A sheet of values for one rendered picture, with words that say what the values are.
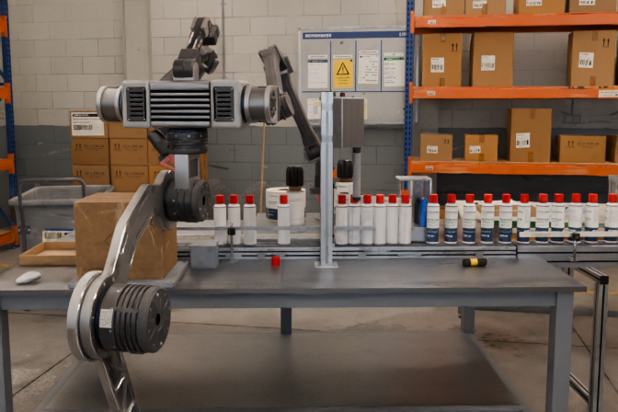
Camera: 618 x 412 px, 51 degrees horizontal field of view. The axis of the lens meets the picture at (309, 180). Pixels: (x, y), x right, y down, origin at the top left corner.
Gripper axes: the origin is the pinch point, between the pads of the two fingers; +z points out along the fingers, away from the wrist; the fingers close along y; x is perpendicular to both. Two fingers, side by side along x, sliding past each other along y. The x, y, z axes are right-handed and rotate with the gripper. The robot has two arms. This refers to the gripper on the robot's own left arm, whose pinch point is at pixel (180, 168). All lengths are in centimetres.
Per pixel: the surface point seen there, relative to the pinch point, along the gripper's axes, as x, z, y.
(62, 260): 48, 4, -37
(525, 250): -92, 115, 2
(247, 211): -16.0, 33.2, -14.7
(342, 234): -40, 64, -8
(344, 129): -68, 32, -23
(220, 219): -5.6, 28.6, -16.5
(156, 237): 2, 22, -58
